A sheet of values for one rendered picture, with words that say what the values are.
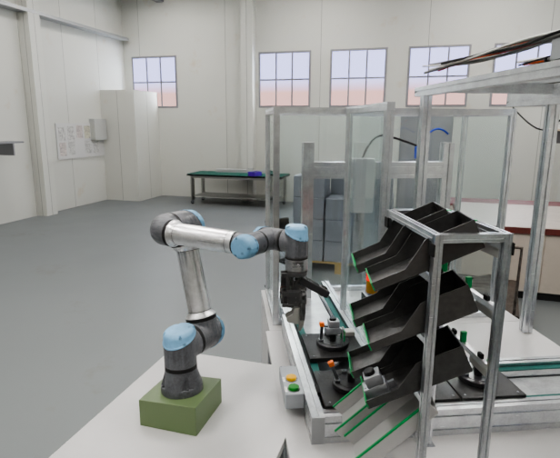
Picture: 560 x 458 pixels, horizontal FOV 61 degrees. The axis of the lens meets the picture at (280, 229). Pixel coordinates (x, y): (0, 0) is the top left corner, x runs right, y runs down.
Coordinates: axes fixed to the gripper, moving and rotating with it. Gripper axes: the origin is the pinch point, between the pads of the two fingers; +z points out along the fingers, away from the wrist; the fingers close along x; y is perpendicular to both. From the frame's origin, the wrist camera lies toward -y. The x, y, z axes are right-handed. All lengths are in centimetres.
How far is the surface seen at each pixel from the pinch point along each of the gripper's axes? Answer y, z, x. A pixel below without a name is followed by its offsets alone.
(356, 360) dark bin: -14.3, 3.5, 18.9
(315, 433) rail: -3.2, 32.8, 11.9
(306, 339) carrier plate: -10, 26, -45
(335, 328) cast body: -20.4, 17.9, -36.8
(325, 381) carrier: -10.9, 26.2, -8.9
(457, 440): -52, 37, 14
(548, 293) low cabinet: -329, 115, -321
